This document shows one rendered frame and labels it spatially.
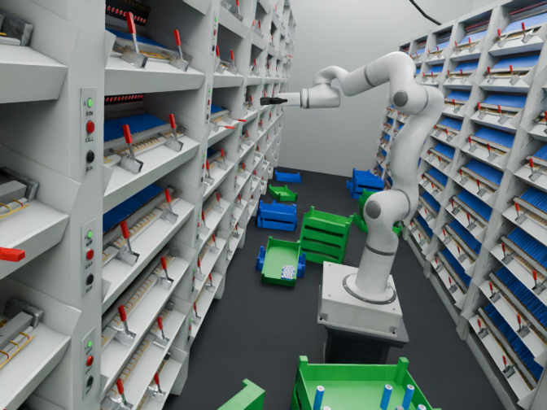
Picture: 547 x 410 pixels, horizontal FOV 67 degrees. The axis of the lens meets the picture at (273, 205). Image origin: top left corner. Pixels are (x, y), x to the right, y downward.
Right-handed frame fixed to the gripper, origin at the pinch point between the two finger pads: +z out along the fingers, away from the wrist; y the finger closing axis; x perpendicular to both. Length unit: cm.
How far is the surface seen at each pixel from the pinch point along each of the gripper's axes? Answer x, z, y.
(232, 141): 17.8, 17.5, -10.9
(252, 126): 19, 16, -81
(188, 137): 7, 18, 59
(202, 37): -21, 11, 59
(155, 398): 85, 33, 78
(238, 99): -0.9, 12.9, -10.9
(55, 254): 14, 20, 129
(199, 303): 85, 33, 21
